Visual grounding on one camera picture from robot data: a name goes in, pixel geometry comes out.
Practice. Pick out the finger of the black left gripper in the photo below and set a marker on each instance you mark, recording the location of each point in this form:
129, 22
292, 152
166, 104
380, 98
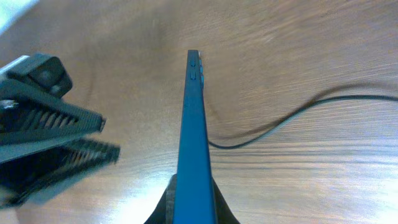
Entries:
43, 117
38, 178

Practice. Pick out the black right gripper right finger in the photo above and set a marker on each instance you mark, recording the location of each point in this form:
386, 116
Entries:
223, 212

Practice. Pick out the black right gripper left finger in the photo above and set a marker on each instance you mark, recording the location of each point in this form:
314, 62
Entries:
164, 211

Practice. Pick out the blue Samsung smartphone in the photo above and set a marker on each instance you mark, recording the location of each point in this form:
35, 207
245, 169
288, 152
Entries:
194, 195

